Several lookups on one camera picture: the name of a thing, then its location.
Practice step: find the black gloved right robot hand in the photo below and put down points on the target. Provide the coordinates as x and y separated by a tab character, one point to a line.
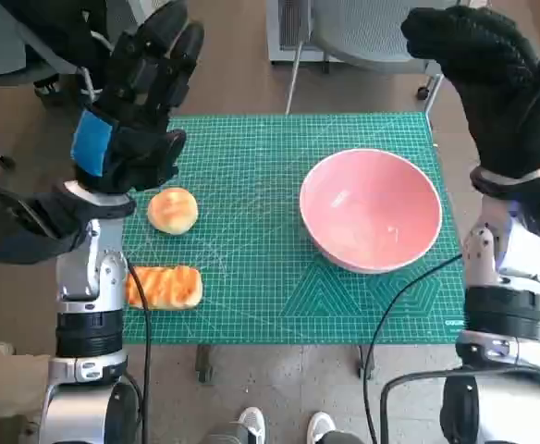
496	92

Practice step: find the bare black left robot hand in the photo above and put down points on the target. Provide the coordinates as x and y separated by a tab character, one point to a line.
126	152

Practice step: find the round toy bread bun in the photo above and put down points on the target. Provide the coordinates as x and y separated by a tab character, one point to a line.
173	210

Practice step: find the rectangular striped toy bread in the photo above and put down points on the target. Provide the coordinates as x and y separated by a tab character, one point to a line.
168	287

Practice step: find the pink bowl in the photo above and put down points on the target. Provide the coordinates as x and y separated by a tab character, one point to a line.
371	208

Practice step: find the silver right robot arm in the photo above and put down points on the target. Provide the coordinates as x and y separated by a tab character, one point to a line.
482	259

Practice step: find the green cutting mat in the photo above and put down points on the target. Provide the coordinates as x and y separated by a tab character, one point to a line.
251	185

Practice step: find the white mesh-sided cabinet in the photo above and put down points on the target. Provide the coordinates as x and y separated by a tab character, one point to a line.
122	14

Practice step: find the person in black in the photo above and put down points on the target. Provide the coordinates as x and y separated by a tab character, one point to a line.
57	28

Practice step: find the grey mesh office chair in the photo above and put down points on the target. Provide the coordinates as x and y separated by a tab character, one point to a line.
367	28

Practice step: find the white vented cabinet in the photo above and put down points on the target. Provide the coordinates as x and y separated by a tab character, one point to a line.
288	28

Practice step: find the black table foot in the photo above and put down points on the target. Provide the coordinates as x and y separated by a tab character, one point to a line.
204	365
364	363

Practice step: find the person in beige trousers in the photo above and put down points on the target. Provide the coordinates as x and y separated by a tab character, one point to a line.
2	379

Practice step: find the person in white shoes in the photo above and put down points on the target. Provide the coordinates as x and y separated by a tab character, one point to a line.
251	423

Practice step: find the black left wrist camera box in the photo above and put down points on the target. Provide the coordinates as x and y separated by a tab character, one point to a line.
15	226

